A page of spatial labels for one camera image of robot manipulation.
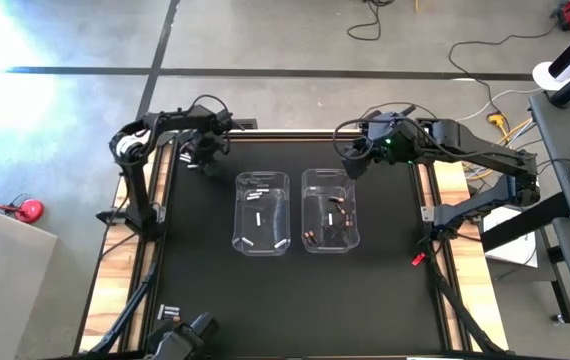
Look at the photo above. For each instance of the black table support bar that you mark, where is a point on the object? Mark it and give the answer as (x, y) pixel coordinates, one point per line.
(525, 222)

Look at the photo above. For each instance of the black table mat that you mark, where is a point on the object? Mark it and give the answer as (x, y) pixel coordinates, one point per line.
(265, 300)

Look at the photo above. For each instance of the black white bar stand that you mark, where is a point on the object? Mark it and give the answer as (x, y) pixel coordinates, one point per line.
(544, 76)

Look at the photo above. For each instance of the clear plastic bin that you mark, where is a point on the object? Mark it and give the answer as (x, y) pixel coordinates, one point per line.
(240, 220)
(315, 210)

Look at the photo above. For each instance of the beige grey panel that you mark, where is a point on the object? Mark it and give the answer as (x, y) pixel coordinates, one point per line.
(0, 300)

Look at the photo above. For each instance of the black table leg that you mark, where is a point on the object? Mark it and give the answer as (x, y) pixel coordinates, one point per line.
(562, 297)

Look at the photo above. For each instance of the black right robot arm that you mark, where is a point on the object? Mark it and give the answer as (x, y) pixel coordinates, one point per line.
(485, 157)

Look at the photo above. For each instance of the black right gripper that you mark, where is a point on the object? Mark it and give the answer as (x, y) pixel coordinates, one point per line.
(365, 149)

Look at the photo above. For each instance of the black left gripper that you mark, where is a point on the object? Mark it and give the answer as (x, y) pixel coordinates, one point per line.
(204, 146)

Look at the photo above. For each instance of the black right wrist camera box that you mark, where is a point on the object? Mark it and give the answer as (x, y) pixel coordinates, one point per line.
(380, 127)

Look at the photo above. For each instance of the small red clip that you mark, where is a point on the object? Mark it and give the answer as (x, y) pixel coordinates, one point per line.
(418, 259)

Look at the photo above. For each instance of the silver metal mounting plate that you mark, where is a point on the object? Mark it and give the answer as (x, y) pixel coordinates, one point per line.
(427, 214)

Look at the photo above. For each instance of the red round floor object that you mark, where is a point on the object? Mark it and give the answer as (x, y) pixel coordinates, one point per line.
(32, 211)

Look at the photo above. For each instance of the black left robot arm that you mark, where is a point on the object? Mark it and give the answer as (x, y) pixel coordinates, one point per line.
(137, 190)

